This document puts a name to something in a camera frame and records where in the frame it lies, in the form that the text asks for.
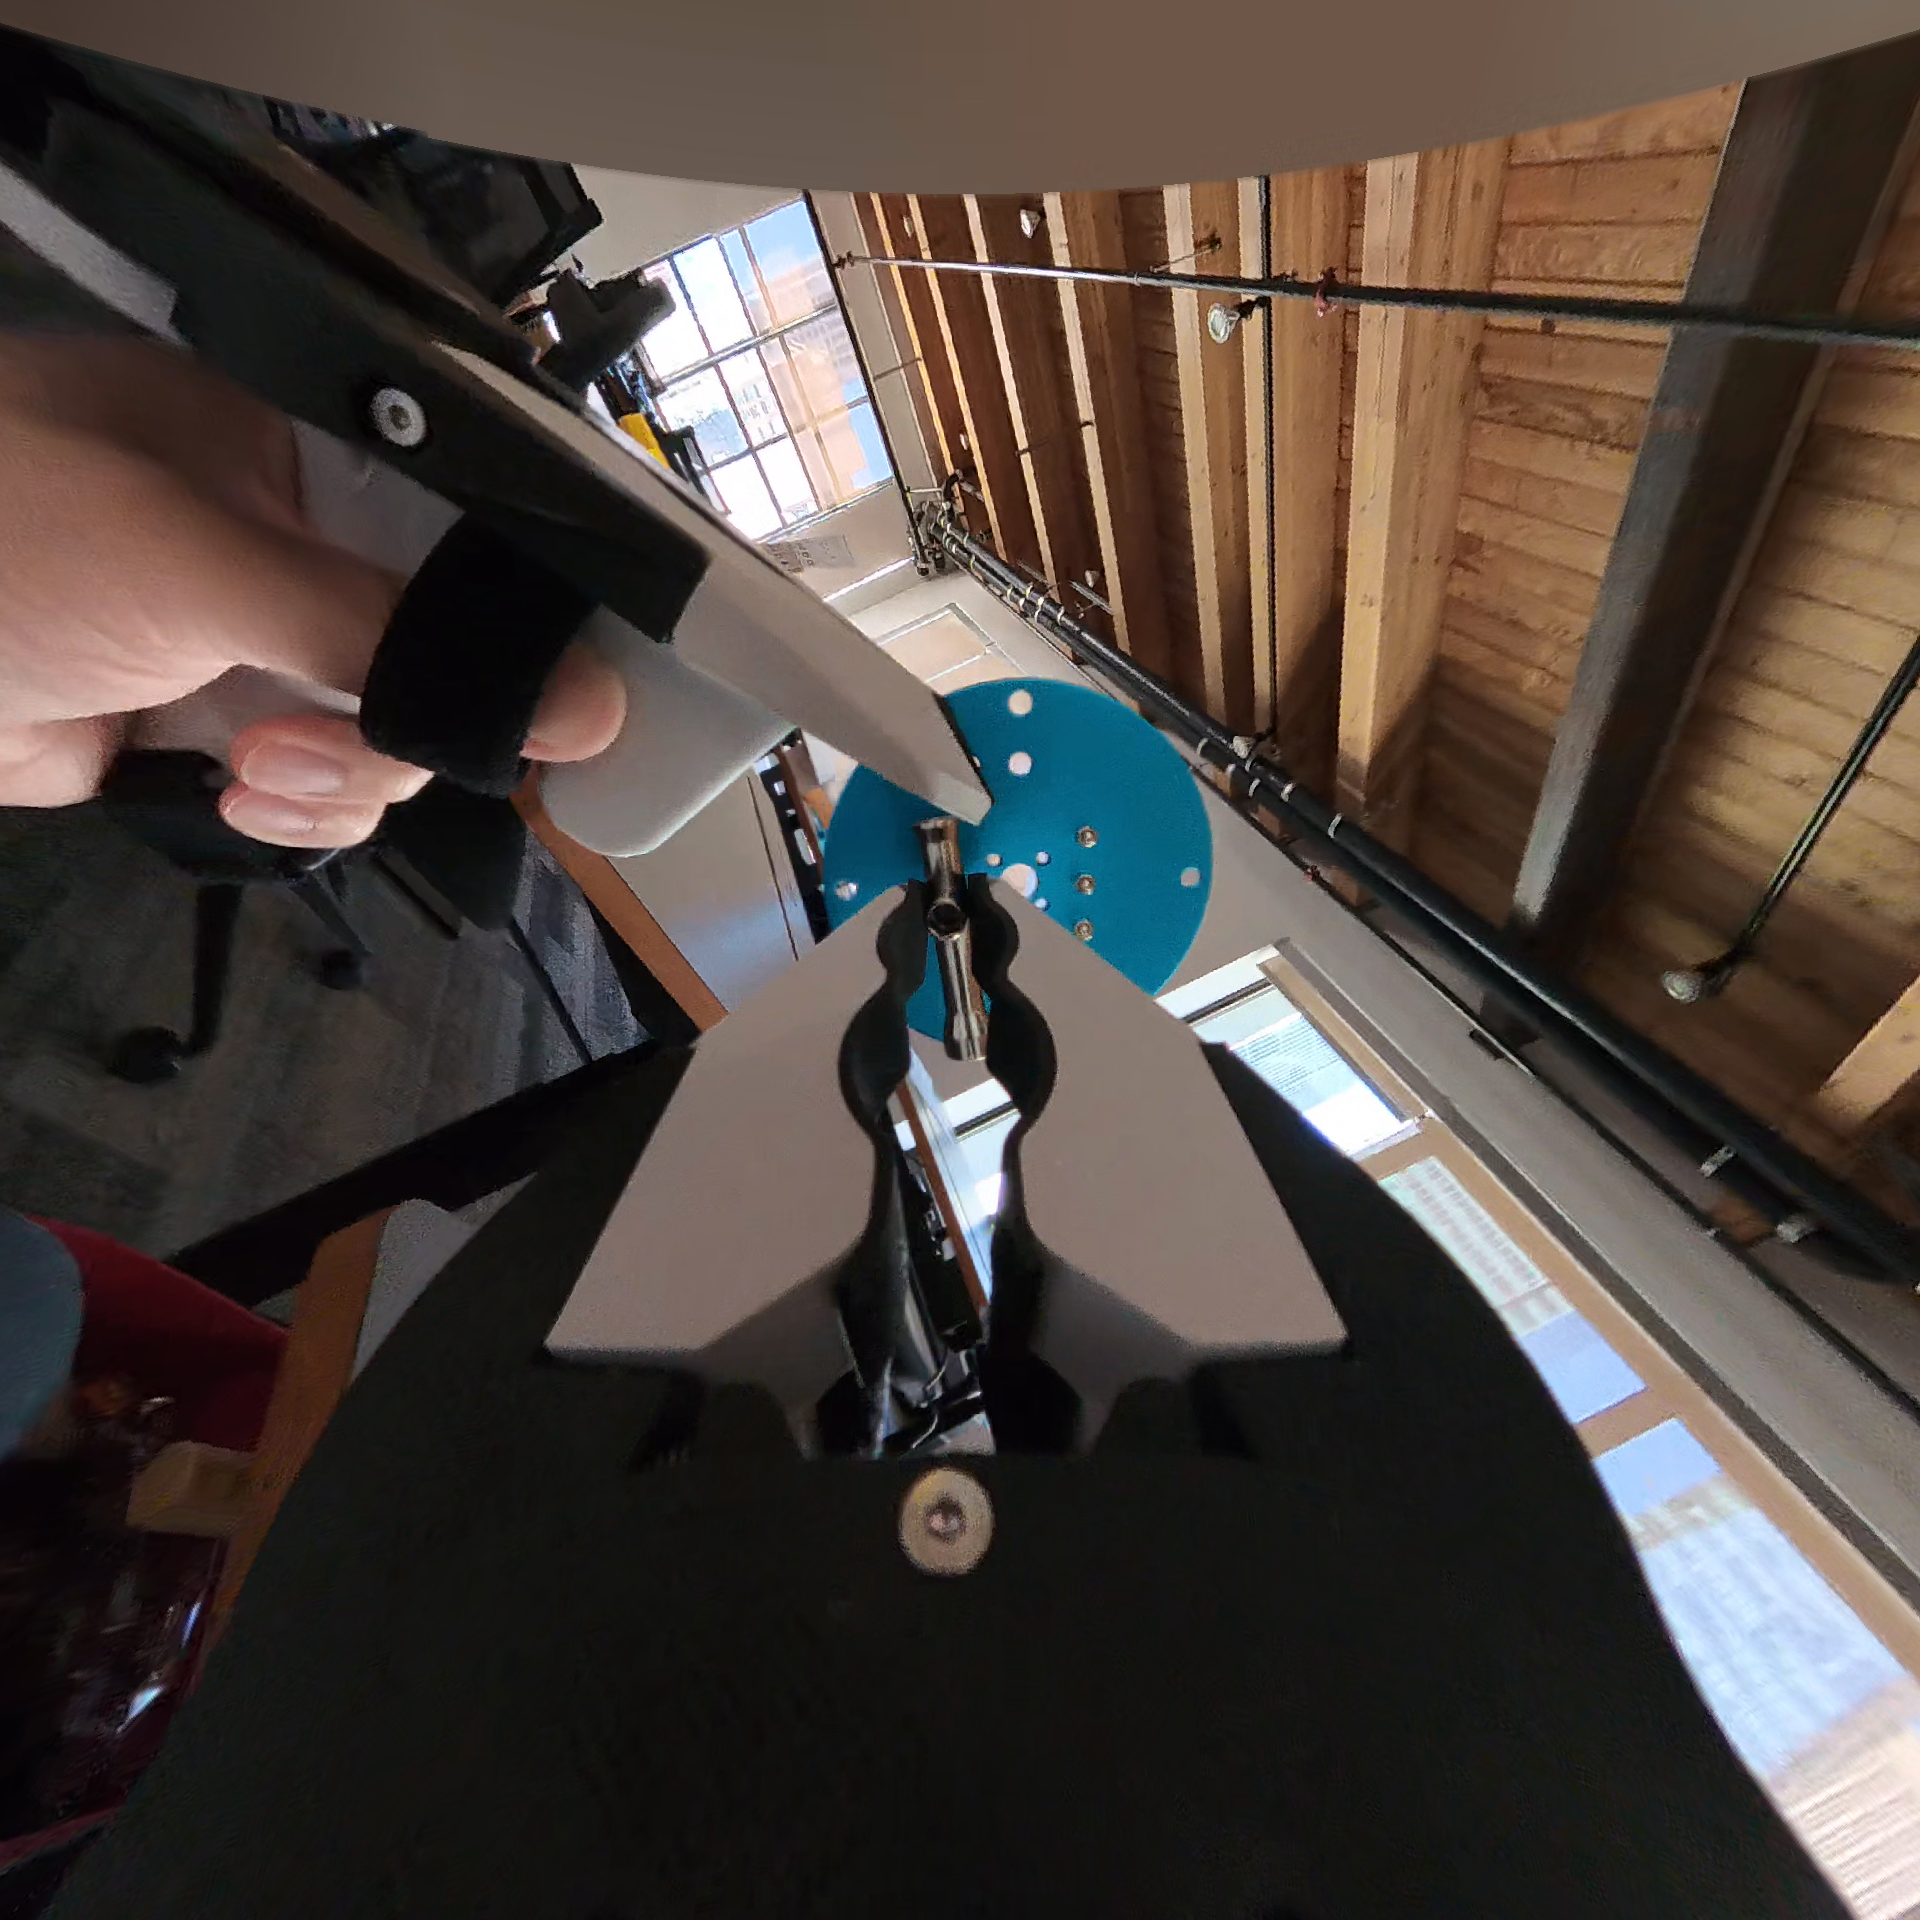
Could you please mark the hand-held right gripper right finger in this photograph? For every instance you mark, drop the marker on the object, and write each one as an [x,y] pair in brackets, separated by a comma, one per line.
[1156,1200]

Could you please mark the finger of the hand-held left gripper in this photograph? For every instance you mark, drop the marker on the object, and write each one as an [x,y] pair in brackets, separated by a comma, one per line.
[781,646]

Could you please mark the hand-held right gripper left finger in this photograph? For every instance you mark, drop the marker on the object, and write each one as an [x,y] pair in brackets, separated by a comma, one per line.
[705,1200]

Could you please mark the small metal socket wrench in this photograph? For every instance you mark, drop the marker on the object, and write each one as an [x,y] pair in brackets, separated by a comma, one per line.
[950,902]

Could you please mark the person's left hand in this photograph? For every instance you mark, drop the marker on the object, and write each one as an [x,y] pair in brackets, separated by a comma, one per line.
[136,586]

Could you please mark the multi-pane grid window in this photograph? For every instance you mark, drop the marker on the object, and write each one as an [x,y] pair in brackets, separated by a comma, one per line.
[751,375]

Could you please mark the thick black ceiling pipe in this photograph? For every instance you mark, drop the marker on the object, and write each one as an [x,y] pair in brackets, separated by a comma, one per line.
[1349,857]

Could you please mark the black office chair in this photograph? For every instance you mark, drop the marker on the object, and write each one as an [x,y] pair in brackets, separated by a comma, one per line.
[222,961]

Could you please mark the ceiling spotlight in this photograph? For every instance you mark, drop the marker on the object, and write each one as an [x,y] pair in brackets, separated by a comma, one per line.
[1684,983]
[1224,320]

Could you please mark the red bag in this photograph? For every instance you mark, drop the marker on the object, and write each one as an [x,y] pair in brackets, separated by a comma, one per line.
[165,1320]

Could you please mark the person's blue clothing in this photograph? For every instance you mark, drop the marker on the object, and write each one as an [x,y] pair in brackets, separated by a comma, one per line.
[32,1320]

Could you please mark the large wood-framed window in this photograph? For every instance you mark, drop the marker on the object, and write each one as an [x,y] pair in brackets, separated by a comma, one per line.
[1725,1622]

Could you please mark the black ceiling conduit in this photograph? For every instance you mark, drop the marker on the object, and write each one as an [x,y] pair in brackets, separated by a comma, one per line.
[1822,810]

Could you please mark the thin black ceiling rod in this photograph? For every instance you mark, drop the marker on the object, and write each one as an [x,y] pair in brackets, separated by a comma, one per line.
[1501,299]

